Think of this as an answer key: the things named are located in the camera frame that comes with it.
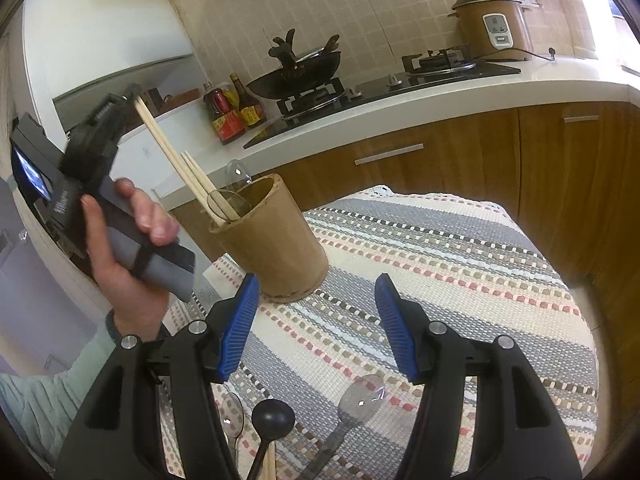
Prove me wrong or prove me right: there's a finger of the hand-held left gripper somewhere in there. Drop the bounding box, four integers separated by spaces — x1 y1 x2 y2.
95 84 142 146

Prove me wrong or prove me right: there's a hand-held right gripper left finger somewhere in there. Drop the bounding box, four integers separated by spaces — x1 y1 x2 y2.
52 272 261 480

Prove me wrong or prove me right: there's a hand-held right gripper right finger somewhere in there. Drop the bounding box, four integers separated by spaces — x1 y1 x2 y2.
375 272 583 480

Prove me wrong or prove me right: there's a clear plastic spoon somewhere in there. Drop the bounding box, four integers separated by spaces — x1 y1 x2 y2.
207 159 253 222
300 374 387 480
219 392 246 466

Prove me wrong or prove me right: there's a bamboo utensil holder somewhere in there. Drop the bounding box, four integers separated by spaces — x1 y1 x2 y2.
207 172 330 303

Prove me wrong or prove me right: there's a person's left forearm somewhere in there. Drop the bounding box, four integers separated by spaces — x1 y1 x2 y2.
0 310 173 467

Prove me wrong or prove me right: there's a person's left hand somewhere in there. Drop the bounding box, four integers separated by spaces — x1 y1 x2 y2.
81 177 182 333

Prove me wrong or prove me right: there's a striped woven tablecloth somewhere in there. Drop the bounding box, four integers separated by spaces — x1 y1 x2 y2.
165 185 601 480

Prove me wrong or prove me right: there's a black spoon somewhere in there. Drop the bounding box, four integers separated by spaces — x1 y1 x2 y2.
247 399 297 480

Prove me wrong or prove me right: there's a cooking oil bottle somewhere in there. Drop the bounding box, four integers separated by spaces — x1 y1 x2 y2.
202 82 246 145

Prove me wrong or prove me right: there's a dark soy sauce bottle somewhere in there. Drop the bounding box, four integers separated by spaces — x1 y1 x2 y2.
229 74 266 128

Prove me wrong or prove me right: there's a wooden base cabinet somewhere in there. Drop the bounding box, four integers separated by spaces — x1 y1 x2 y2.
170 100 640 281

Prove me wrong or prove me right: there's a black wok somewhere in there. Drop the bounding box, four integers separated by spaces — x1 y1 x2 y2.
246 50 343 101

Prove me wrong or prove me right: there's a black gas stove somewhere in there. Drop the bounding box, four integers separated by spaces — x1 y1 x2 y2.
243 47 523 150

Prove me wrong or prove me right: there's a white kitchen counter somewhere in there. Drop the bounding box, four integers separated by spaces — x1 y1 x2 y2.
120 57 640 201

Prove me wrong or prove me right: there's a brown rice cooker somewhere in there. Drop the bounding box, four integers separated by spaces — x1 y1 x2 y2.
447 0 533 62

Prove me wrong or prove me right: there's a black power cable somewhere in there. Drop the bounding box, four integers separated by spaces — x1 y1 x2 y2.
520 46 558 64

